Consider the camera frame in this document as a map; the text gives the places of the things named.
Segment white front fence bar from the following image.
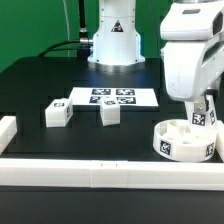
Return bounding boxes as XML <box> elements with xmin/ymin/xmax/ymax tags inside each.
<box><xmin>0</xmin><ymin>158</ymin><xmax>224</xmax><ymax>191</ymax></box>

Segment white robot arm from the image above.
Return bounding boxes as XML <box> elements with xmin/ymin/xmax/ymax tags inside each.
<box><xmin>88</xmin><ymin>0</ymin><xmax>224</xmax><ymax>113</ymax></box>

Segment white marker sheet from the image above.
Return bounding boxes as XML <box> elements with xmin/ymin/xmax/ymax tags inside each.
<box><xmin>69</xmin><ymin>87</ymin><xmax>158</xmax><ymax>107</ymax></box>

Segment black base cables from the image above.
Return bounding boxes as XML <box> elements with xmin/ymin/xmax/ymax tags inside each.
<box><xmin>38</xmin><ymin>0</ymin><xmax>94</xmax><ymax>61</ymax></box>

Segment white left fence bar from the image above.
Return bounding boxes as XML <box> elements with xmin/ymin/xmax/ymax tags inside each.
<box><xmin>0</xmin><ymin>116</ymin><xmax>17</xmax><ymax>155</ymax></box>

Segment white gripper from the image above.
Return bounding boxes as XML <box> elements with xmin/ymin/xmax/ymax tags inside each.
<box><xmin>163</xmin><ymin>35</ymin><xmax>224</xmax><ymax>114</ymax></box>

